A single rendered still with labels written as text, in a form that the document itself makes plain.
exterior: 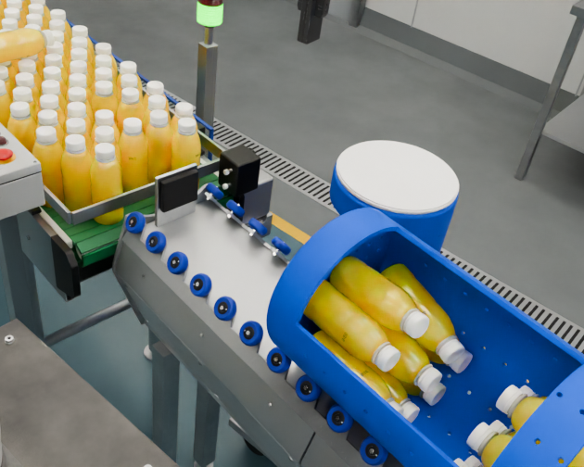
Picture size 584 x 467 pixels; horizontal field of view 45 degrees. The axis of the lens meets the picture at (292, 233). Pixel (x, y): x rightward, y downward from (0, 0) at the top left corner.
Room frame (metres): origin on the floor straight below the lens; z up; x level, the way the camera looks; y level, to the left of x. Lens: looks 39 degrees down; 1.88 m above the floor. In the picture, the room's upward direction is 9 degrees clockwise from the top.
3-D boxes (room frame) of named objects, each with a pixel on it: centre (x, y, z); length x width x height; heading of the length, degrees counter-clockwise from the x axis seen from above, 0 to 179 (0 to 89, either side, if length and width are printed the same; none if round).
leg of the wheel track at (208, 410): (1.19, 0.15, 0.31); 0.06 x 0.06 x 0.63; 48
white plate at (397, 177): (1.33, -0.21, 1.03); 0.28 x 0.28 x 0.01
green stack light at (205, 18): (1.71, 0.29, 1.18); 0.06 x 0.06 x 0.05
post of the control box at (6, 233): (1.11, 0.60, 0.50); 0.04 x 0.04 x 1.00; 48
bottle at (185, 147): (1.34, 0.27, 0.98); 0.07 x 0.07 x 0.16
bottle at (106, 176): (1.19, 0.40, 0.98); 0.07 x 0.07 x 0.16
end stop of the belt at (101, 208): (1.23, 0.31, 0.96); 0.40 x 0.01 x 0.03; 138
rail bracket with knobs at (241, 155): (1.36, 0.15, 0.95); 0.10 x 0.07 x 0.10; 138
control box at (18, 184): (1.11, 0.60, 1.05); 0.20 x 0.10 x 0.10; 48
